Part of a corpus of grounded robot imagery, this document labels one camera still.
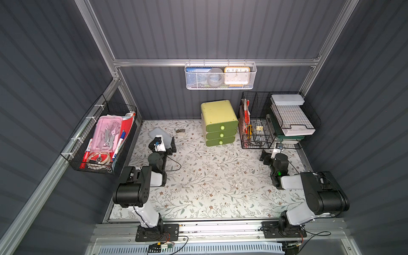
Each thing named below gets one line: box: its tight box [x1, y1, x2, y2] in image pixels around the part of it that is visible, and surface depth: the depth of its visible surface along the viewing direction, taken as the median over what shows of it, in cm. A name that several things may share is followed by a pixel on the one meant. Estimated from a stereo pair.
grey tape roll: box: [207, 67, 225, 88], surface depth 90 cm
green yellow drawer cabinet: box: [200, 99, 239, 148], surface depth 98 cm
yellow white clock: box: [223, 66, 251, 87], surface depth 90 cm
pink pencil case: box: [91, 115, 123, 152], surface depth 74 cm
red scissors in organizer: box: [241, 98, 251, 135], surface depth 114 cm
